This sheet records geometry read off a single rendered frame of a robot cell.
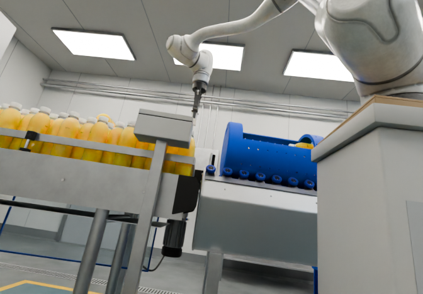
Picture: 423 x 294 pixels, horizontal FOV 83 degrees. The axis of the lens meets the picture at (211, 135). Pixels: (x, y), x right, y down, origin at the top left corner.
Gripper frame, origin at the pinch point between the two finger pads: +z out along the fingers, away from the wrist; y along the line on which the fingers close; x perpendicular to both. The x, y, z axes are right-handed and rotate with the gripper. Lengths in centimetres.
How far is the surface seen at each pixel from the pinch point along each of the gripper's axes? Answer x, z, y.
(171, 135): 4.4, 20.9, -32.3
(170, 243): 2, 62, 27
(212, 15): 11, -218, 146
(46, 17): 275, -217, 204
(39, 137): 57, 26, -20
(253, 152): -30.0, 16.2, -11.8
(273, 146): -38.5, 12.0, -12.1
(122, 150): 24.4, 26.0, -19.2
